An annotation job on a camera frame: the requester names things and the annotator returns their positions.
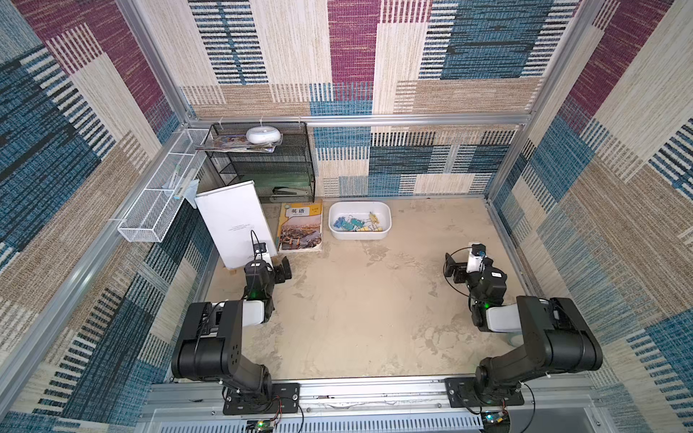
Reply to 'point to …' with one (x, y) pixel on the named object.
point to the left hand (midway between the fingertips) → (271, 258)
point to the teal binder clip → (353, 223)
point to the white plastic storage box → (360, 210)
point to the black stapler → (285, 190)
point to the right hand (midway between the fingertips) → (464, 250)
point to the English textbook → (300, 227)
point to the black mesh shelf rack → (284, 176)
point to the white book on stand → (236, 220)
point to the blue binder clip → (338, 222)
